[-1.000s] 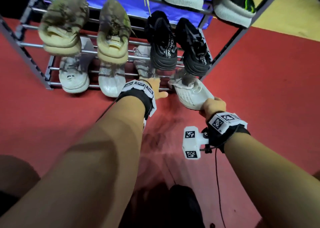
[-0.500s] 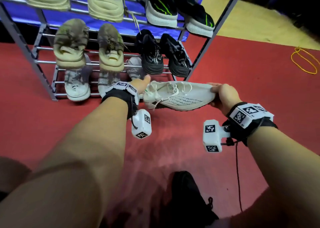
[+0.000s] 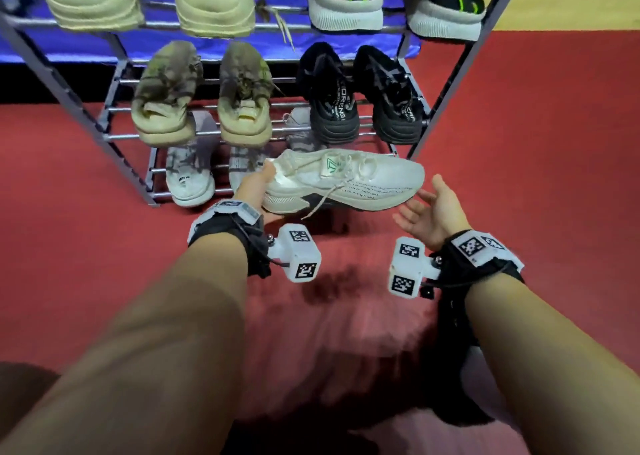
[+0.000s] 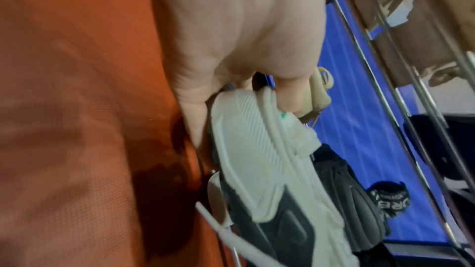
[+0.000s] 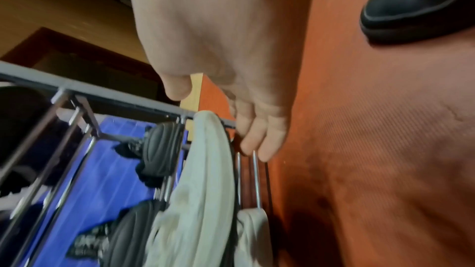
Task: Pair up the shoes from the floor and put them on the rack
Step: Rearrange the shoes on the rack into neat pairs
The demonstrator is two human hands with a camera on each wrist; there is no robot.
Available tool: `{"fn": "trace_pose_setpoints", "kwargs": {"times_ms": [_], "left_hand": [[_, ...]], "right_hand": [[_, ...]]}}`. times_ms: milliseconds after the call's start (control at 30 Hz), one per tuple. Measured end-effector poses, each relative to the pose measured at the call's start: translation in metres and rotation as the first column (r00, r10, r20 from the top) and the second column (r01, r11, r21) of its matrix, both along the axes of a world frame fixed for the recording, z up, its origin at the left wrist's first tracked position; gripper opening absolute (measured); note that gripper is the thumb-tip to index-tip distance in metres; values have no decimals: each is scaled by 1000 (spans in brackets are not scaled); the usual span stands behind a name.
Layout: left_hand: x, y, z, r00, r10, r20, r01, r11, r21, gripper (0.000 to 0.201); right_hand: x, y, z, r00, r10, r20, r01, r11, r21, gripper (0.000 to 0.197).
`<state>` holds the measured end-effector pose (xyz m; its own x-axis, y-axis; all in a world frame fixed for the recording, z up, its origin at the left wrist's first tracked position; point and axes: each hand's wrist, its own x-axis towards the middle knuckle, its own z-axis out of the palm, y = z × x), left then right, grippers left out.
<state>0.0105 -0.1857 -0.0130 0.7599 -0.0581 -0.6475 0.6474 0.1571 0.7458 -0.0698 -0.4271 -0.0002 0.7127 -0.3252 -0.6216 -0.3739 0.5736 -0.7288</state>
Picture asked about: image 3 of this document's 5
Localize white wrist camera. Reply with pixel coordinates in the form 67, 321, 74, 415
267, 223, 323, 283
388, 237, 442, 300

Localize person's white right sock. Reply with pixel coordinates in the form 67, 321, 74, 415
459, 347, 509, 423

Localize grey striped sneaker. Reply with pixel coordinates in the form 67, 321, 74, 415
228, 145, 272, 192
165, 109, 217, 209

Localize cream-soled sneaker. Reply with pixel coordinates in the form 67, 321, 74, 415
171, 0, 297, 51

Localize black right camera cable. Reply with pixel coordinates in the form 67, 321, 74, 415
419, 263, 516, 300

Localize person's left forearm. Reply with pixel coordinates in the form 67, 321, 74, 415
0, 232, 249, 455

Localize cream chunky sneaker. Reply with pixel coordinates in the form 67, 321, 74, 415
131, 39, 205, 147
218, 41, 275, 149

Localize person's black right shoe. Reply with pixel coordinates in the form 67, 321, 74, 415
431, 289, 496, 426

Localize blue printed banner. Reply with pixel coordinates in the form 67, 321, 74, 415
0, 0, 422, 66

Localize black grey mesh sneaker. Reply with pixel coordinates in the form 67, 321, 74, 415
352, 45, 426, 145
297, 41, 361, 145

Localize grey metal shoe rack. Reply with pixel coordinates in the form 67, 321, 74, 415
0, 0, 529, 209

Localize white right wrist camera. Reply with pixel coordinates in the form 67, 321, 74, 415
388, 237, 442, 300

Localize black marker wristband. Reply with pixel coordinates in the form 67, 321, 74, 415
187, 199, 273, 278
435, 229, 526, 300

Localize person's black trousers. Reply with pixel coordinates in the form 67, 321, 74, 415
222, 414, 381, 455

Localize black marker right wristband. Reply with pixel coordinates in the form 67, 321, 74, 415
435, 229, 526, 300

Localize pastel iridescent sneaker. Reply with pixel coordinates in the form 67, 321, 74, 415
41, 0, 146, 33

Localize person's left hand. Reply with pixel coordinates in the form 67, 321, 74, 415
233, 159, 286, 226

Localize white knit sneaker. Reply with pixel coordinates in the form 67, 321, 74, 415
282, 107, 327, 153
262, 148, 426, 220

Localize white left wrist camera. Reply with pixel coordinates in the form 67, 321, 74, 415
267, 223, 323, 283

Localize person's right hand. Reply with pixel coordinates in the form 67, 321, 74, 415
392, 173, 473, 253

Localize person's left leg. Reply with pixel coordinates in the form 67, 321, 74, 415
0, 362, 62, 423

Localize black marker left wristband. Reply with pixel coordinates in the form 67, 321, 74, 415
187, 199, 273, 278

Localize person's right forearm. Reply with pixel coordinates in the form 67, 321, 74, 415
465, 272, 640, 455

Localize black green-striped sneaker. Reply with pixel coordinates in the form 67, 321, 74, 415
305, 0, 385, 33
385, 0, 487, 43

